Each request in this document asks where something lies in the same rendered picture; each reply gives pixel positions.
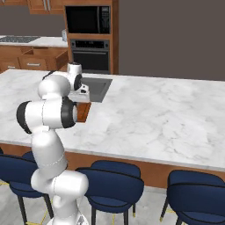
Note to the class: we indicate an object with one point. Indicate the black built-in oven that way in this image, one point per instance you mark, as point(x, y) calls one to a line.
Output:
point(90, 58)

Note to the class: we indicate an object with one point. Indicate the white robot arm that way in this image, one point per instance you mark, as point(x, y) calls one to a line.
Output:
point(48, 146)

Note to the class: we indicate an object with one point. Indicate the black microwave oven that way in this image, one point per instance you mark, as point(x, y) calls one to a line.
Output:
point(85, 19)

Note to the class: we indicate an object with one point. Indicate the open wooden drawer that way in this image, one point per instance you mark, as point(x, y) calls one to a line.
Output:
point(44, 57)

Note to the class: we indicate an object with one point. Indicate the dark grey sink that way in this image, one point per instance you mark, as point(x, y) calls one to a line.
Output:
point(98, 86)

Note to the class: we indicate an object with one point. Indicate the wooden upper cupboards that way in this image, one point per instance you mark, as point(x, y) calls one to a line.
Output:
point(36, 5)

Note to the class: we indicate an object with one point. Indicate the blue bar stool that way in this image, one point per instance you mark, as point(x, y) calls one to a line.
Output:
point(17, 172)
point(117, 184)
point(196, 193)

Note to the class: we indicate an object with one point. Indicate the small pale grey jar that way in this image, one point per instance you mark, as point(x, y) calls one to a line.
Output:
point(64, 35)

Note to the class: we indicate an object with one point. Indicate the wooden island base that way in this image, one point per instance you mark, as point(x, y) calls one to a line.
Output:
point(152, 172)

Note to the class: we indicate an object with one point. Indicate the wooden base cupboards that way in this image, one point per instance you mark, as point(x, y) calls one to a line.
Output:
point(8, 57)

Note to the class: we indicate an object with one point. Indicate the grey hob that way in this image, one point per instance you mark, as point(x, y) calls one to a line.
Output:
point(17, 39)

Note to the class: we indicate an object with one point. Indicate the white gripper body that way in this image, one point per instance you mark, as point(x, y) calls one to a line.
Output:
point(80, 98)

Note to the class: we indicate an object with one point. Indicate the tall wooden appliance cabinet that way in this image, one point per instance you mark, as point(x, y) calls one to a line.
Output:
point(114, 35)

